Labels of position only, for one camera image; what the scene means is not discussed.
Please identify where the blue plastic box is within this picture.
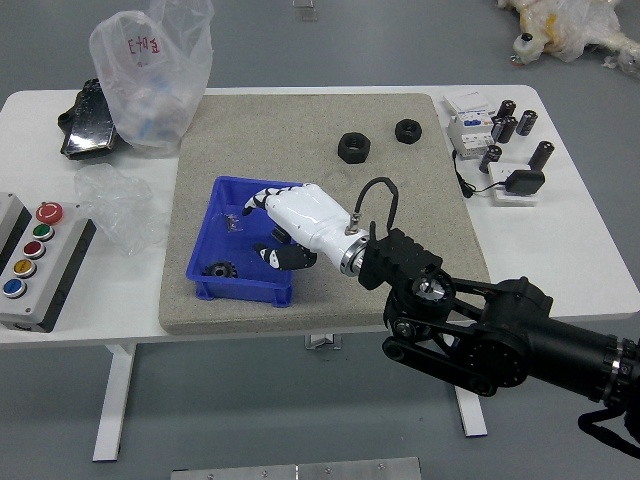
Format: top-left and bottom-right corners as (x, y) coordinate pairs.
(185, 175), (307, 307)

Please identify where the big black nut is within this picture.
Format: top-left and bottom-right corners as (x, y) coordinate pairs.
(336, 131), (372, 165)

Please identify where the black plastic tray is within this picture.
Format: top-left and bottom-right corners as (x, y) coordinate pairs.
(57, 78), (121, 162)

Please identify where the small black nut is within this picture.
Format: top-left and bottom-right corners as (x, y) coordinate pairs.
(394, 118), (424, 145)

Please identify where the white circuit breaker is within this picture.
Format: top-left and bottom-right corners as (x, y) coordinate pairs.
(442, 91), (501, 161)

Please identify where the small metal floor fixture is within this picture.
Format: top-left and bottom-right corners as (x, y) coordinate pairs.
(292, 0), (320, 22)

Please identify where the white table leg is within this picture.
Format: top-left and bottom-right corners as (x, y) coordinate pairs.
(452, 387), (489, 439)
(92, 344), (137, 462)

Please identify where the white power socket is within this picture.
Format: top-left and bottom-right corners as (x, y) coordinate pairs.
(487, 160), (540, 207)

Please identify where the grey metal floor plate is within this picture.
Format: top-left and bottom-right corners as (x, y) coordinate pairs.
(171, 455), (422, 480)

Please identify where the black gear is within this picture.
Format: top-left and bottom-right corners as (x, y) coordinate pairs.
(202, 262), (239, 280)

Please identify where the black power cord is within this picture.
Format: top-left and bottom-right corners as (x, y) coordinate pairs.
(451, 148), (512, 199)

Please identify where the grey push-button control box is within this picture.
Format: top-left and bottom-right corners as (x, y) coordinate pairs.
(0, 192), (97, 334)

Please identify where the plush toy in plastic wrap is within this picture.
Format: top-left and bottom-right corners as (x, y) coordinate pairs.
(497, 0), (640, 81)

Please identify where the grey-brown mat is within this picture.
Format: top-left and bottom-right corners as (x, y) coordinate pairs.
(157, 92), (492, 335)

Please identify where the metal bracket under table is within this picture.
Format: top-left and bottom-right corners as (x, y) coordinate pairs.
(303, 333), (344, 351)

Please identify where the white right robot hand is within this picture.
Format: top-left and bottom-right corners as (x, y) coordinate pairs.
(241, 182), (362, 272)

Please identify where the crumpled clear plastic bag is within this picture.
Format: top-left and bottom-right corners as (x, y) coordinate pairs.
(73, 163), (171, 256)

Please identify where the black plug adapter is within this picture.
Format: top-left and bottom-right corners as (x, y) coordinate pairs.
(504, 169), (546, 197)

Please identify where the white plastic bag red print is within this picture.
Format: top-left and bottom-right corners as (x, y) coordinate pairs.
(88, 0), (218, 157)

